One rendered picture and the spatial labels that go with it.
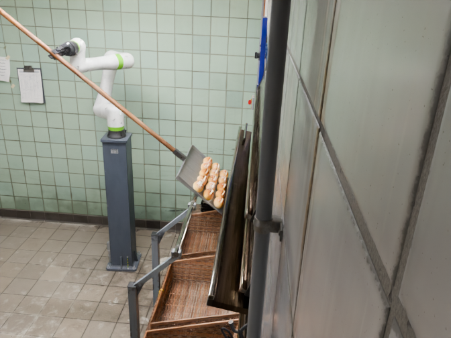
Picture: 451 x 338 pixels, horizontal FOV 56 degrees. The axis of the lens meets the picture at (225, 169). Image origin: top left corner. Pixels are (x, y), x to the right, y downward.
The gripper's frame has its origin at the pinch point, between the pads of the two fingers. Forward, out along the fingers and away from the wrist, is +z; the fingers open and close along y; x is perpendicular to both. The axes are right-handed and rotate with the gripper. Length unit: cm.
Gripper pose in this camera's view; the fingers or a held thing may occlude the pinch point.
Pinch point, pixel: (54, 53)
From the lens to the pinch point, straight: 286.6
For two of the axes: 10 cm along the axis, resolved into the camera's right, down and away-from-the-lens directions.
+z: -0.9, 3.9, -9.2
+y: -6.4, 6.8, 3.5
